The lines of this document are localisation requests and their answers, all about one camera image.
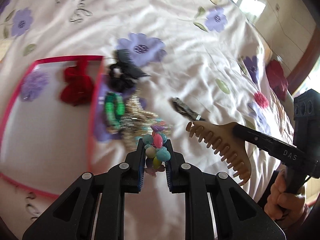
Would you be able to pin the red velvet bow clip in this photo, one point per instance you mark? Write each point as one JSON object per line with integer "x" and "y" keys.
{"x": 80, "y": 86}

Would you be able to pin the right hand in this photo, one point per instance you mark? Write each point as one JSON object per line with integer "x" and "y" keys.
{"x": 283, "y": 207}

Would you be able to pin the red jewelry box tray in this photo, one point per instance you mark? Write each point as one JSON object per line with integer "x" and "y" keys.
{"x": 45, "y": 142}

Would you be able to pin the beige claw hair clip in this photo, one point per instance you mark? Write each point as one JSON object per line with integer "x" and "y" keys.
{"x": 221, "y": 139}

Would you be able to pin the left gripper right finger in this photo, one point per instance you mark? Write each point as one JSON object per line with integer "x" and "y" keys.
{"x": 175, "y": 181}

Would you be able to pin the black hair comb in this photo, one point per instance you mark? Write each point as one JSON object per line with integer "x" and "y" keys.
{"x": 127, "y": 65}

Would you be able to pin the dark rectangular hair clip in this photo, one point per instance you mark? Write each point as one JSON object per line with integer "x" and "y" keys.
{"x": 180, "y": 107}

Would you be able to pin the white floral bed sheet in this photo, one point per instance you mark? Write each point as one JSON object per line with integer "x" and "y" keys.
{"x": 207, "y": 55}

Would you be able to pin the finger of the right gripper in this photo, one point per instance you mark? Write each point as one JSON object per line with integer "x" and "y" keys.
{"x": 261, "y": 140}

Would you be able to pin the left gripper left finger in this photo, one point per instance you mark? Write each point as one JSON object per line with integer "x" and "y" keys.
{"x": 134, "y": 177}

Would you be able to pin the black velvet scrunchie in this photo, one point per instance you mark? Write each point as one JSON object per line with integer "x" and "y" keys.
{"x": 119, "y": 81}

